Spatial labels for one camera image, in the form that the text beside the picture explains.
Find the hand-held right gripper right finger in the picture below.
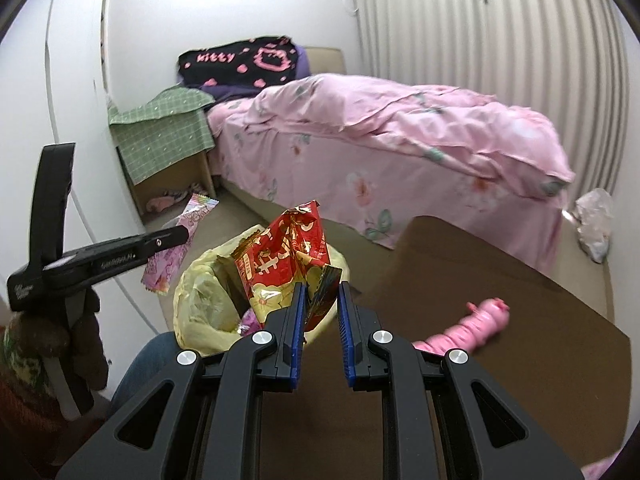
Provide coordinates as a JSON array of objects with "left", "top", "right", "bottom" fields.
[{"left": 337, "top": 281, "right": 586, "bottom": 480}]

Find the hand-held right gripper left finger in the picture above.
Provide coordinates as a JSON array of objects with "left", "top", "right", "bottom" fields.
[{"left": 55, "top": 281, "right": 307, "bottom": 480}]

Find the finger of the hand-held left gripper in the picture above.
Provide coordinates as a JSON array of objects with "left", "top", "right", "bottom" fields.
[{"left": 122, "top": 224, "right": 192, "bottom": 268}]

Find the pink cartoon snack packet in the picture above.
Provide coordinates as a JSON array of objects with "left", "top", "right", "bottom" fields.
[{"left": 142, "top": 192, "right": 221, "bottom": 295}]

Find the yellow bag lined trash bin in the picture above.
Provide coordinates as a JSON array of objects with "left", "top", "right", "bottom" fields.
[{"left": 172, "top": 225, "right": 351, "bottom": 358}]

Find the red gold snack packet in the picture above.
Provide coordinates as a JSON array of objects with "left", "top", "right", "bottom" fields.
[{"left": 231, "top": 200, "right": 343, "bottom": 333}]

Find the person's left forearm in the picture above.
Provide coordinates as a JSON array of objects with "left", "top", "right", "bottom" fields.
[{"left": 0, "top": 290, "right": 108, "bottom": 461}]

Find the green checked cloth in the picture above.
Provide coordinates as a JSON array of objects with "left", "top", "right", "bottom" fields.
[{"left": 107, "top": 85, "right": 216, "bottom": 188}]

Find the beige bed base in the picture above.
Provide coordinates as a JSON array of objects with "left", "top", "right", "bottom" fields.
[{"left": 217, "top": 180, "right": 396, "bottom": 251}]

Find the person's jeans leg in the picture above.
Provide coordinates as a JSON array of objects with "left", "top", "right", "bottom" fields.
[{"left": 110, "top": 332, "right": 181, "bottom": 411}]

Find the pink toy caterpillar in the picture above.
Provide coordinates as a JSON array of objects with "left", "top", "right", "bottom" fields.
[{"left": 412, "top": 297, "right": 511, "bottom": 356}]

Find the pink floral bedsheet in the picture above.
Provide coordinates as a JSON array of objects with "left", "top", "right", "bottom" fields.
[{"left": 207, "top": 97, "right": 568, "bottom": 271}]

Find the black printed blanket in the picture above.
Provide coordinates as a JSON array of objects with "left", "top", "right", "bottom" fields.
[{"left": 177, "top": 35, "right": 301, "bottom": 88}]

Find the pink floral duvet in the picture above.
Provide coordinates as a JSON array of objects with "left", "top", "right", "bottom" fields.
[{"left": 245, "top": 72, "right": 576, "bottom": 198}]

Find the beige headboard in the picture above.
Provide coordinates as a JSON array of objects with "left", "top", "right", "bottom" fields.
[{"left": 302, "top": 46, "right": 348, "bottom": 78}]

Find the white plastic bag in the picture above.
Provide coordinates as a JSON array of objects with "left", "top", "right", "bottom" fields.
[{"left": 572, "top": 187, "right": 616, "bottom": 263}]

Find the white pleated curtain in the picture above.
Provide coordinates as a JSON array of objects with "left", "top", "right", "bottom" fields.
[{"left": 350, "top": 0, "right": 631, "bottom": 201}]

